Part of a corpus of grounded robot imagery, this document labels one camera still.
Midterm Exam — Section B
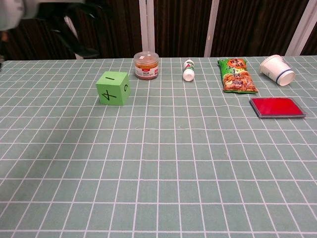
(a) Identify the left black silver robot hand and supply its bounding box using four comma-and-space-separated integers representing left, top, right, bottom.
0, 0, 104, 60

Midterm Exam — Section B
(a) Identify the green cube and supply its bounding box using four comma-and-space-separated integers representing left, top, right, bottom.
95, 70, 131, 107

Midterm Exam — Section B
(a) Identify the green checkered tablecloth table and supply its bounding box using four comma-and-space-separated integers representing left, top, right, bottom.
0, 55, 317, 238

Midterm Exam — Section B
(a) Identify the clear plastic jar brown snack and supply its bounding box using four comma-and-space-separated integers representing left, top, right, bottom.
133, 51, 160, 81

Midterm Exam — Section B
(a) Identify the small white bottle green label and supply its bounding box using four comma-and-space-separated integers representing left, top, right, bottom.
182, 58, 196, 82

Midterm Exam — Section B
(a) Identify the green snack bag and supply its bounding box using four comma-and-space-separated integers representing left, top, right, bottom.
216, 58, 259, 95

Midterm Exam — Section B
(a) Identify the white paper cup blue stripe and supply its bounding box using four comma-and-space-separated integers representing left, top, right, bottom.
259, 54, 296, 87

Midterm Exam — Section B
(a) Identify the red ink pad grey case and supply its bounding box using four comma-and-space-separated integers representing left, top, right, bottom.
249, 97, 309, 120

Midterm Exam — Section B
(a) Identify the white partition frame post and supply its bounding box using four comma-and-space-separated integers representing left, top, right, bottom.
64, 16, 84, 60
138, 0, 156, 59
284, 0, 317, 57
204, 0, 220, 58

